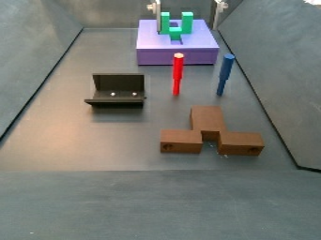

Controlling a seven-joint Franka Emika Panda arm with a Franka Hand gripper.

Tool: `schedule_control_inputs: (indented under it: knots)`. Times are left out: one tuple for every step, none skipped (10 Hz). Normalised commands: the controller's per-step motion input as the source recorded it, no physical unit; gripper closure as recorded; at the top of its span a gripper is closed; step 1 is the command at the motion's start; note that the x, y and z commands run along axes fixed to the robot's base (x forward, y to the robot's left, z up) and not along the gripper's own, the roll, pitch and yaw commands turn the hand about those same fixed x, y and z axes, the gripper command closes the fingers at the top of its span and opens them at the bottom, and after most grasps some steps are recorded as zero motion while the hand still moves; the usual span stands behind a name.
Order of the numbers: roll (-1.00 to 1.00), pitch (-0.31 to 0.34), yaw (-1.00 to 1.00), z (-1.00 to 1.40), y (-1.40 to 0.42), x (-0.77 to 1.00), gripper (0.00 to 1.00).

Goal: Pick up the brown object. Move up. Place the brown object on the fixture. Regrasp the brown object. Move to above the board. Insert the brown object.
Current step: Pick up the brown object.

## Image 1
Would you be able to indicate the brown T-shaped block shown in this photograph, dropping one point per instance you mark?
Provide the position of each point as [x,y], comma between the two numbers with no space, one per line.
[208,128]

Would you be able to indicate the white wall mount right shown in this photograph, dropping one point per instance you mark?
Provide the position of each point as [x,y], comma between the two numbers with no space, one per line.
[221,6]

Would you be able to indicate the red cylindrical peg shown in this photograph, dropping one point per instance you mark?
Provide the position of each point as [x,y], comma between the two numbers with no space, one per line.
[177,72]

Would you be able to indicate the white wall mount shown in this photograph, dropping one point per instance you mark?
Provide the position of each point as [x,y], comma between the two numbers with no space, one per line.
[155,7]
[221,6]

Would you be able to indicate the green U-shaped block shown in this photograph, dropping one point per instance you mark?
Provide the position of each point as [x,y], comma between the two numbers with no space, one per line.
[181,29]

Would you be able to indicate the blue cylindrical peg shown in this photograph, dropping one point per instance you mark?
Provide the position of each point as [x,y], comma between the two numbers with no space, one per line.
[225,72]

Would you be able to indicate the white wall mount left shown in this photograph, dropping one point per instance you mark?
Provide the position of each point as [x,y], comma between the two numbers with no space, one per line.
[155,7]

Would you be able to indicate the purple base block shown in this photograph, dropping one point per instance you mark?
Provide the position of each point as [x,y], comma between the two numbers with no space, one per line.
[156,48]

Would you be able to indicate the black angle bracket fixture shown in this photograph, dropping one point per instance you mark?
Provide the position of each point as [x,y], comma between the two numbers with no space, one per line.
[118,89]

